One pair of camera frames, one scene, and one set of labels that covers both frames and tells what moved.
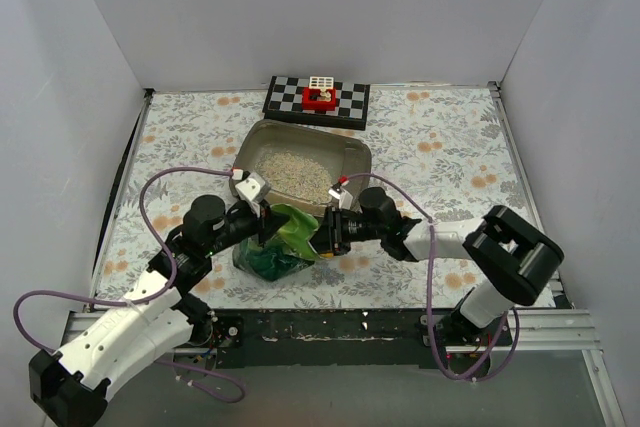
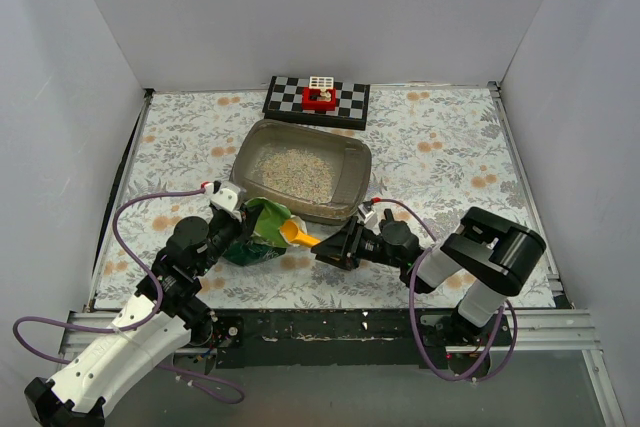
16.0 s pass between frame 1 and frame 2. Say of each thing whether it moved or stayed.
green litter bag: moved
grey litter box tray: stayed
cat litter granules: stayed
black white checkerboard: stayed
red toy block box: stayed
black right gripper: moved
